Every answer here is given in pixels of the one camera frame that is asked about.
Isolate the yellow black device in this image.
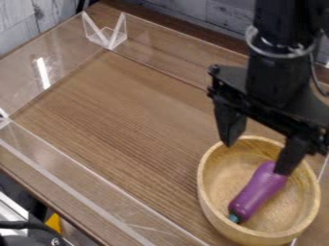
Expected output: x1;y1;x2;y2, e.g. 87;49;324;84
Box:
24;210;87;246

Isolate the brown wooden bowl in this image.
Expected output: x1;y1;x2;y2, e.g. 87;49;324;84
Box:
197;135;321;246

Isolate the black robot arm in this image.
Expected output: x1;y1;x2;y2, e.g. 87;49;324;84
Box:
207;0;329;176

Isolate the black cable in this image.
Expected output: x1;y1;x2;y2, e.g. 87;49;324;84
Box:
0;220;56;244

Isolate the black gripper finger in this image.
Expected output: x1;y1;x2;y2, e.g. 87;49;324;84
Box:
214;98;248;147
274;135;312;176

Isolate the clear acrylic tray wall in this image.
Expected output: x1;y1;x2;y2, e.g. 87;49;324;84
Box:
0;109;209;246

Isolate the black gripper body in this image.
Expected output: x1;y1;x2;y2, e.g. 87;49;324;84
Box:
207;27;329;155

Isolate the purple toy eggplant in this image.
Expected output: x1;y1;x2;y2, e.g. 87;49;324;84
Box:
228;160;288;224

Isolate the clear acrylic corner bracket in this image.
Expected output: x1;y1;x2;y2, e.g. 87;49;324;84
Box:
82;12;127;51

